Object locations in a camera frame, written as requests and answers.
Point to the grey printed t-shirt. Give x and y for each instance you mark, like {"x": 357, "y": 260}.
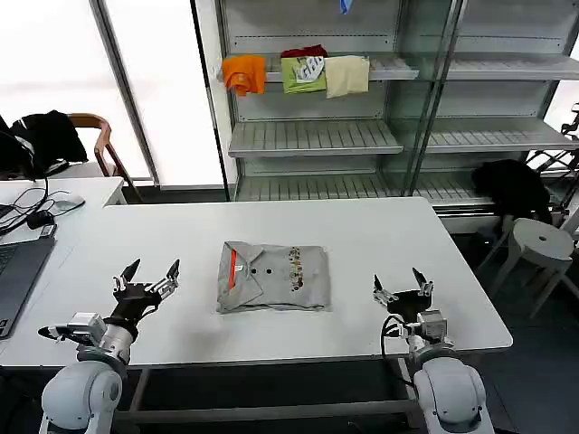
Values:
{"x": 271, "y": 289}

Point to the white round stool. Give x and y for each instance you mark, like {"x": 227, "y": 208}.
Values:
{"x": 540, "y": 239}

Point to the grey window frame post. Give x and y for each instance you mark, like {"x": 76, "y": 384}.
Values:
{"x": 124, "y": 90}

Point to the black jacket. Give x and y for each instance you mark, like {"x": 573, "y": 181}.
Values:
{"x": 45, "y": 135}

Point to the small grey card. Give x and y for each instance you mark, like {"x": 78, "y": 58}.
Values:
{"x": 48, "y": 231}

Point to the grey metal shelf with clothes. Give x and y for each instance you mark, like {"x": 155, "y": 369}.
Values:
{"x": 316, "y": 140}

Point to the grey metal table frame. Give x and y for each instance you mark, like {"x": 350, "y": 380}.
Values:
{"x": 271, "y": 411}

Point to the black garment on stool side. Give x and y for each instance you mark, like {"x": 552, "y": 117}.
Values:
{"x": 511, "y": 185}

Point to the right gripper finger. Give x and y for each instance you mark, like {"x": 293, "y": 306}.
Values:
{"x": 425, "y": 285}
{"x": 382, "y": 296}

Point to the dark grey laptop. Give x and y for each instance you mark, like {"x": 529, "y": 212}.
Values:
{"x": 18, "y": 280}

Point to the brown wooden chair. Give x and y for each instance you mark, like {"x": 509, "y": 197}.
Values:
{"x": 104, "y": 135}

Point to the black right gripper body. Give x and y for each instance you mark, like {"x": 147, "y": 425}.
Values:
{"x": 409, "y": 305}

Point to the small black adapter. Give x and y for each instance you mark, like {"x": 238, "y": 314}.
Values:
{"x": 40, "y": 219}

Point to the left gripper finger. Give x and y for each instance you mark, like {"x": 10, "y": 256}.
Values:
{"x": 130, "y": 270}
{"x": 168, "y": 281}

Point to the white computer mouse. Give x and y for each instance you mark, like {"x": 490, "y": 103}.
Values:
{"x": 69, "y": 203}

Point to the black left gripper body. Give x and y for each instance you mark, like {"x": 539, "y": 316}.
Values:
{"x": 133, "y": 300}

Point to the black metal frame equipment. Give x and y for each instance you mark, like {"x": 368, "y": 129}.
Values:
{"x": 572, "y": 124}

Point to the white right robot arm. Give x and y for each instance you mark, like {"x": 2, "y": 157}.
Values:
{"x": 452, "y": 398}

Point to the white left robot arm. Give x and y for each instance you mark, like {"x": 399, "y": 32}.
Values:
{"x": 81, "y": 398}

